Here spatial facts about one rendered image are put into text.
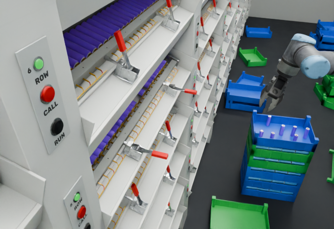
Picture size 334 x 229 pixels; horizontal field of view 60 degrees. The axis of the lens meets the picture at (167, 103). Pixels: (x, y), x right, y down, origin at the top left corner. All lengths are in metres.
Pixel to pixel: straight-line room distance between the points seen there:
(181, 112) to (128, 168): 0.50
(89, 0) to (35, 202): 0.24
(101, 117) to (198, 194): 1.40
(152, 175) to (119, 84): 0.42
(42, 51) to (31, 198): 0.17
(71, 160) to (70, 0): 0.19
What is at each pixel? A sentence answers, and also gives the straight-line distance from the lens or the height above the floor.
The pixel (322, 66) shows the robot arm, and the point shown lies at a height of 0.92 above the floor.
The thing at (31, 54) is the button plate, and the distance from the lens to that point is 0.29.
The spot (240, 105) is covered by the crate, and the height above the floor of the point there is 0.05.
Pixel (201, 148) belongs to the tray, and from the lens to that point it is 1.84.
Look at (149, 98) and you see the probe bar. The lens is 0.77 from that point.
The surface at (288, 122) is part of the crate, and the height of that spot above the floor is 0.42.
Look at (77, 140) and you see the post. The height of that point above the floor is 1.18.
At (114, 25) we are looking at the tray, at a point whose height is 1.21.
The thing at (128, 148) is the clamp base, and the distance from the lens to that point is 0.65.
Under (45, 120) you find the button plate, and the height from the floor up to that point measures 1.24.
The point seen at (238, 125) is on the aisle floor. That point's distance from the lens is 2.30.
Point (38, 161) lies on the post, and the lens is 0.34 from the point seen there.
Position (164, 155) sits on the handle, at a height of 0.98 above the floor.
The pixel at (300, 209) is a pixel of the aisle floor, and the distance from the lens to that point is 1.89.
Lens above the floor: 1.43
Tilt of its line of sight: 35 degrees down
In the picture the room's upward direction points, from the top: straight up
